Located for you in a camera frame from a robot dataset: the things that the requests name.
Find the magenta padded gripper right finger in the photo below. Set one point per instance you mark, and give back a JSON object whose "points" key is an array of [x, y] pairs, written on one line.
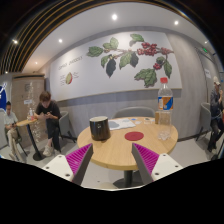
{"points": [[153, 166]]}

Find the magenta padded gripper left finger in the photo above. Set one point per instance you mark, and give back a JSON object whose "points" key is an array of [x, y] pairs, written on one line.
{"points": [[71, 167]]}

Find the clear plastic water bottle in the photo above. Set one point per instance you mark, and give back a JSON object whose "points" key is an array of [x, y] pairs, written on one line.
{"points": [[165, 107]]}

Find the red round coaster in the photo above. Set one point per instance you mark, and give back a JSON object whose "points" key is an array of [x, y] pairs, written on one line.
{"points": [[134, 136]]}

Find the round wooden table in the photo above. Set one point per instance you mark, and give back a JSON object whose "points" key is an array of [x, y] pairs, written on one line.
{"points": [[116, 152]]}

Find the dark chair beside seated person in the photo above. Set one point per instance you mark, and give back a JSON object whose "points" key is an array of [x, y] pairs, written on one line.
{"points": [[64, 126]]}

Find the black cylindrical cup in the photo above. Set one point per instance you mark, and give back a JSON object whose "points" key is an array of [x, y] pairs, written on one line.
{"points": [[99, 128]]}

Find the small round side table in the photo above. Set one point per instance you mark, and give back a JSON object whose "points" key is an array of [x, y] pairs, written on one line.
{"points": [[37, 155]]}

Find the white paper sheet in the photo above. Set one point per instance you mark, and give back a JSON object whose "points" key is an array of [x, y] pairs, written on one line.
{"points": [[123, 123]]}

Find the grey chair behind table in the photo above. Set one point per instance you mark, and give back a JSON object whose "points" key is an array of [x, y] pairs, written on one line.
{"points": [[135, 112]]}

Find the person in black shirt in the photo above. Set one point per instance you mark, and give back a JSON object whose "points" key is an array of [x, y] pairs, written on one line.
{"points": [[48, 110]]}

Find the small bottle on side table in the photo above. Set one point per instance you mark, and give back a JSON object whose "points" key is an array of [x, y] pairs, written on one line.
{"points": [[31, 113]]}

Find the grey chair at right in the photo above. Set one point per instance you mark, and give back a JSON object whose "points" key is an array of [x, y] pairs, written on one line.
{"points": [[205, 118]]}

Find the person in white shirt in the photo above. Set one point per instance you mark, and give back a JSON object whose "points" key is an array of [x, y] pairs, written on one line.
{"points": [[10, 122]]}

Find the person with cap at right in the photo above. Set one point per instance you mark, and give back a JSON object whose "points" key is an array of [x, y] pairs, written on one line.
{"points": [[216, 109]]}

